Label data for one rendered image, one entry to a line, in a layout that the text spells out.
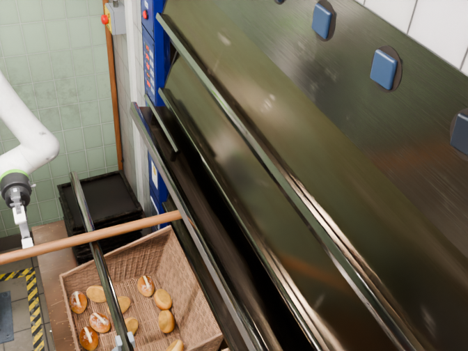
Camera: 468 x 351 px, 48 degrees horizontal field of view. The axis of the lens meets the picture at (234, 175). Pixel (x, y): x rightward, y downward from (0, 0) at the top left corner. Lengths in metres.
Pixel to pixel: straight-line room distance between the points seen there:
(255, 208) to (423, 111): 0.64
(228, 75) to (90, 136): 1.76
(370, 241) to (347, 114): 0.21
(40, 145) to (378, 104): 1.31
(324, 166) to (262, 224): 0.34
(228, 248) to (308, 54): 0.57
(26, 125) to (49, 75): 0.89
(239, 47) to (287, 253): 0.49
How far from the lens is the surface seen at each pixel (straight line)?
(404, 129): 0.78
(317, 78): 0.94
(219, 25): 1.37
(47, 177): 3.07
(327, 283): 1.10
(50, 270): 2.43
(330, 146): 0.97
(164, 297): 2.19
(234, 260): 1.30
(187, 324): 2.10
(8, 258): 1.66
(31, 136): 1.87
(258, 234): 1.28
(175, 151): 1.53
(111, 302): 1.52
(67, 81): 2.76
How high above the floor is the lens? 2.38
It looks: 40 degrees down
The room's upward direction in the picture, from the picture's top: 5 degrees clockwise
